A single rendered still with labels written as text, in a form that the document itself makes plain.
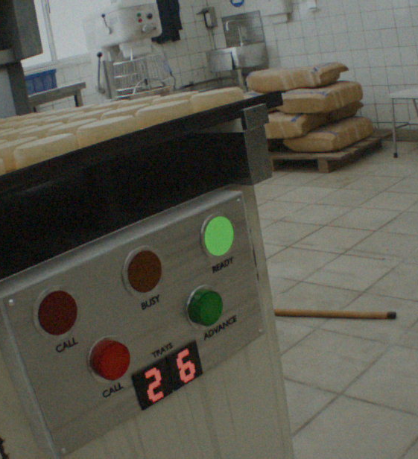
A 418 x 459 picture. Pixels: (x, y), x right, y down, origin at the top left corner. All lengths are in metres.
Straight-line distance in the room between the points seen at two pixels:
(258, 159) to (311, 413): 1.19
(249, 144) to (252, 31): 5.07
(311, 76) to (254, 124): 3.79
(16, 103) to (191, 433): 0.90
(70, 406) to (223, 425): 0.21
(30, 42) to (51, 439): 0.91
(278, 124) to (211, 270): 3.75
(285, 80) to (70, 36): 1.79
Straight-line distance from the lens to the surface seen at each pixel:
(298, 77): 4.37
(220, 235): 0.52
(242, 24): 5.67
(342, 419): 1.64
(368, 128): 4.60
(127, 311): 0.47
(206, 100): 0.56
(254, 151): 0.55
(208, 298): 0.51
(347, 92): 4.41
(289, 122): 4.19
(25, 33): 1.24
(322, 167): 4.15
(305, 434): 1.60
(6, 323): 0.42
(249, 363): 0.63
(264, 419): 0.67
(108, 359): 0.46
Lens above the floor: 0.97
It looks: 17 degrees down
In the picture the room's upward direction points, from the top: 11 degrees counter-clockwise
